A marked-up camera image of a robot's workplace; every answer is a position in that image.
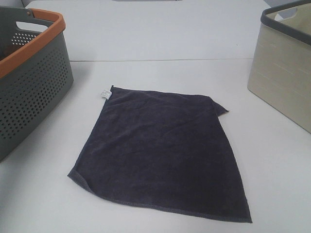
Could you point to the dark navy towel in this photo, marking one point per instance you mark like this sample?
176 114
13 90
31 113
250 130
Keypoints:
164 151

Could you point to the grey perforated basket orange rim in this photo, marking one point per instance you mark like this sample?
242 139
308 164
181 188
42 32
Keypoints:
35 72

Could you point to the beige bin grey rim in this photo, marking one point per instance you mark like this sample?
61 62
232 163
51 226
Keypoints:
281 69

